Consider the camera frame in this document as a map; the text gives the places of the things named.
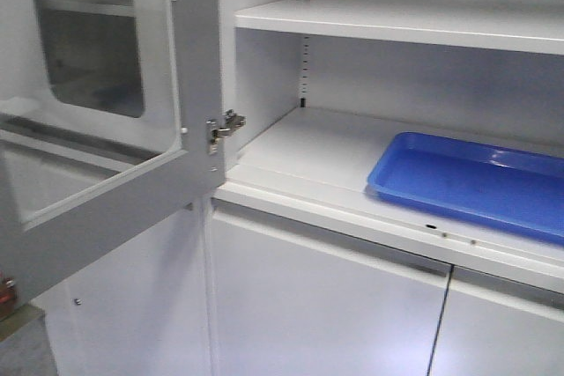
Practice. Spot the white lower cabinet doors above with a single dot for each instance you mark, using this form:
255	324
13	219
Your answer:
217	289

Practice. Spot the white upper cabinet shelf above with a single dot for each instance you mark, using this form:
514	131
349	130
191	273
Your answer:
470	25

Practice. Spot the grey glass cabinet door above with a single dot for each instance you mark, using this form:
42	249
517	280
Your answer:
106	114

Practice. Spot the metal door hinge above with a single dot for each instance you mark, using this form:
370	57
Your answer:
216	131

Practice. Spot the blue plastic tray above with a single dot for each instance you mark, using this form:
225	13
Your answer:
507	189

